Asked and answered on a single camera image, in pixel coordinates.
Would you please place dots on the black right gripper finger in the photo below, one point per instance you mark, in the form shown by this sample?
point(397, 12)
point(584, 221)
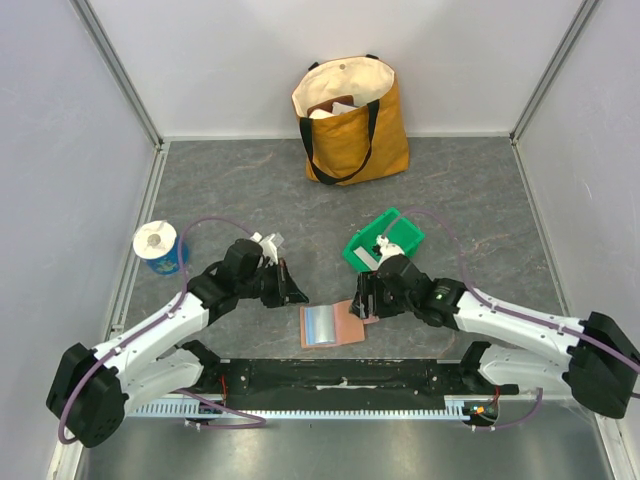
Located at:
point(359, 305)
point(365, 285)

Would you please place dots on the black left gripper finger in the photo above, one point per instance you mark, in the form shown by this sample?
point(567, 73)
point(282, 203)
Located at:
point(293, 294)
point(280, 287)

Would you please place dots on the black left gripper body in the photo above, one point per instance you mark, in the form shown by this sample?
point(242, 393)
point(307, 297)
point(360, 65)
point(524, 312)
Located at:
point(266, 285)

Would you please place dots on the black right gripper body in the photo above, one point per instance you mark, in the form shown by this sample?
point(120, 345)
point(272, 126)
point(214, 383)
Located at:
point(368, 295)

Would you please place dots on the pink leather card holder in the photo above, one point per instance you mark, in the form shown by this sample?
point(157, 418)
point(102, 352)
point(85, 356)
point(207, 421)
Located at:
point(325, 326)

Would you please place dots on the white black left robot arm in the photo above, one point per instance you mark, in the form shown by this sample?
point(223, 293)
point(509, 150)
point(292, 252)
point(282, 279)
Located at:
point(94, 389)

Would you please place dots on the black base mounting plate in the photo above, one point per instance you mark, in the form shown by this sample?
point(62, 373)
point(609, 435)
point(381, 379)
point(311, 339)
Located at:
point(343, 384)

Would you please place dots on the blue white tissue roll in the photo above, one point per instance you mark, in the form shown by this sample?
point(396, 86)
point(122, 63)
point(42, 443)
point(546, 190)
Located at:
point(156, 244)

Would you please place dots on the mustard yellow tote bag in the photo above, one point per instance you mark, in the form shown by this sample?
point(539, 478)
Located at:
point(366, 144)

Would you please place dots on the white paper in bag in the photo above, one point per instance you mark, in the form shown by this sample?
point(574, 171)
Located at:
point(331, 110)

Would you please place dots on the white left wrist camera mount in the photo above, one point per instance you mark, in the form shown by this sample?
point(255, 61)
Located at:
point(270, 245)

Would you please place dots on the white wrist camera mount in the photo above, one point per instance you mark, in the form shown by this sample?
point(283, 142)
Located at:
point(386, 249)
point(270, 245)

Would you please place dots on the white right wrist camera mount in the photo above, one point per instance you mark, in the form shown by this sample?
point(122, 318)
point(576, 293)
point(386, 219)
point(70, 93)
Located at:
point(386, 249)

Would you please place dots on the grey slotted cable duct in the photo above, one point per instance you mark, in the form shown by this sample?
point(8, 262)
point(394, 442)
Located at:
point(181, 406)

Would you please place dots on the left aluminium frame post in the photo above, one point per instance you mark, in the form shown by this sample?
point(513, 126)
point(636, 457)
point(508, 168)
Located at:
point(107, 51)

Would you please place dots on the aluminium frame post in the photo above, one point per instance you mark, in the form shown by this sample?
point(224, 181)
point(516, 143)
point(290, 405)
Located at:
point(107, 51)
point(568, 42)

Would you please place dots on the right aluminium frame post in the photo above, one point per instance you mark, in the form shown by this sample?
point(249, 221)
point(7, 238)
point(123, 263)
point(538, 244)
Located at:
point(568, 42)

